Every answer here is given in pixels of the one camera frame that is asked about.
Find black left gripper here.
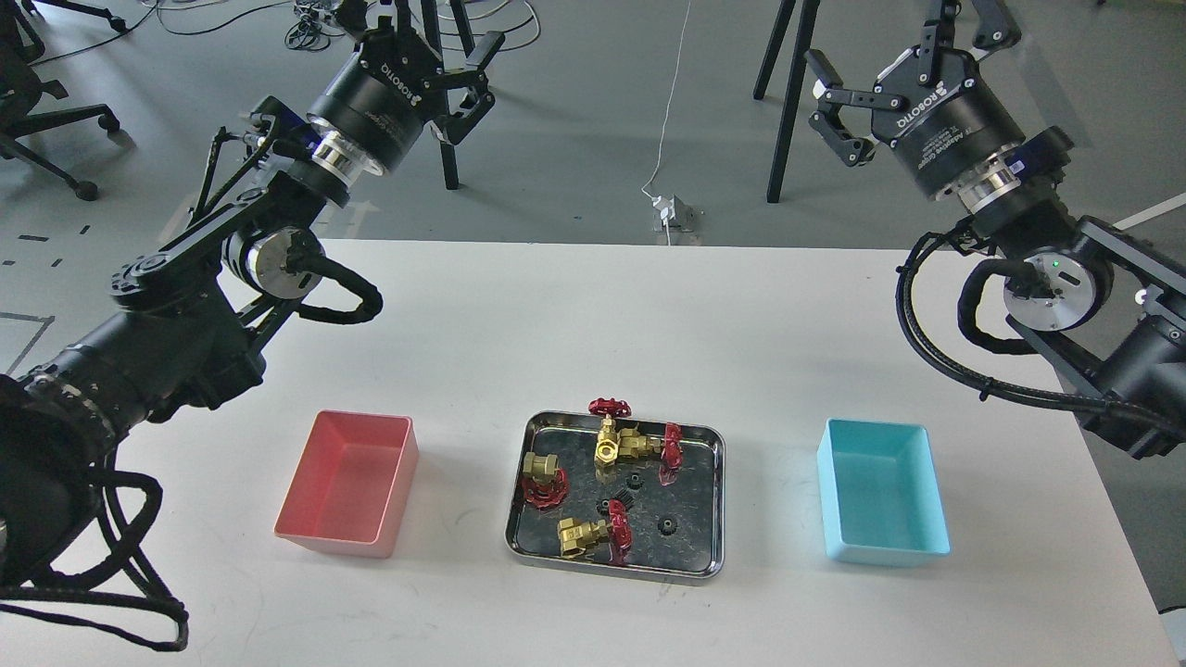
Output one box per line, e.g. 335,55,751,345
308,28,506,176

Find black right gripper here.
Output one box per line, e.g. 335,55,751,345
805,1,1024,201

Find brass valve red handle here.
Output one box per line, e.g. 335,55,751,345
518,451,569,510
556,512,635,566
617,423,686,485
588,398,632,468

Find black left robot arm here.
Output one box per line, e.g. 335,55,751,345
4,15,505,653

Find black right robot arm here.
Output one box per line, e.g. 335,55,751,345
805,1,1185,459

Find pink plastic box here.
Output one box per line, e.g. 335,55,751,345
272,409,419,559

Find blue plastic box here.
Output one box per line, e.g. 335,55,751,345
816,418,952,567

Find black stand leg left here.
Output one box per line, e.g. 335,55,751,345
421,1,505,191

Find black stand leg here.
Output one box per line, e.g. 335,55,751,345
752,1,820,204
421,1,505,191

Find black stand leg right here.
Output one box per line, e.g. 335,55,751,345
752,1,820,204

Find white power adapter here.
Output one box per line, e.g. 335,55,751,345
650,195,700,233

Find metal tray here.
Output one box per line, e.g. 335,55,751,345
506,412,725,584

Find black office chair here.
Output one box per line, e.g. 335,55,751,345
0,0,121,202

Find black floor cables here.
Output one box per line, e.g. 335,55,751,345
139,0,543,53

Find white cable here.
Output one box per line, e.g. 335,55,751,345
642,0,694,246

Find brass valve red handle top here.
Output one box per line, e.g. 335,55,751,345
588,398,632,468

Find brass valve red handle bottom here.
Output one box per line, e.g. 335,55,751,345
556,512,635,566

